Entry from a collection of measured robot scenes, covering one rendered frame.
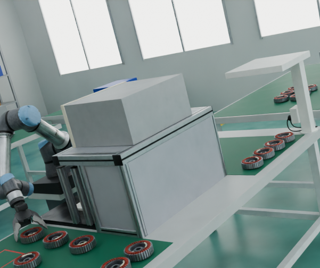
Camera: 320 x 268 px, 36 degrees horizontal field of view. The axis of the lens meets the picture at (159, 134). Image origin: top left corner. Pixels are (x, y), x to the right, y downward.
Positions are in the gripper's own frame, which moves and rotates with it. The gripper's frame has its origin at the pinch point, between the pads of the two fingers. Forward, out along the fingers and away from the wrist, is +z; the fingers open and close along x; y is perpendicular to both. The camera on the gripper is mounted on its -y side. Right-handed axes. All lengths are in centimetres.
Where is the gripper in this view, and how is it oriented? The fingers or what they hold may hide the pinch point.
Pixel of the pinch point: (32, 235)
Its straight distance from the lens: 244.6
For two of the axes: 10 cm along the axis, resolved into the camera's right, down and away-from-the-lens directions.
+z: 4.9, 7.7, -4.1
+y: -1.7, 5.4, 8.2
